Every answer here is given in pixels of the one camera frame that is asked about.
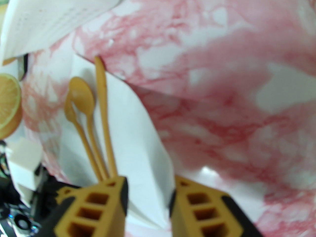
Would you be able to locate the white paper napkin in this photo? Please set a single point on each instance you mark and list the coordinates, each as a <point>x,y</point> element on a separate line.
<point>133,144</point>

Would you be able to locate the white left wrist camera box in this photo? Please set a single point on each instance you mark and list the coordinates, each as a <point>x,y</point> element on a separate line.
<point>24,162</point>

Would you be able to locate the orange plastic fork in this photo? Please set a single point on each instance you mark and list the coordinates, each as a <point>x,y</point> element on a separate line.
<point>69,115</point>

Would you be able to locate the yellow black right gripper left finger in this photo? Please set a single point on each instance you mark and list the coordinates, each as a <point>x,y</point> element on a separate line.
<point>98,206</point>

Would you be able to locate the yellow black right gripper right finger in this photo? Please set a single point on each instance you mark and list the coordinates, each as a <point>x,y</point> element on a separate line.
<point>197,211</point>

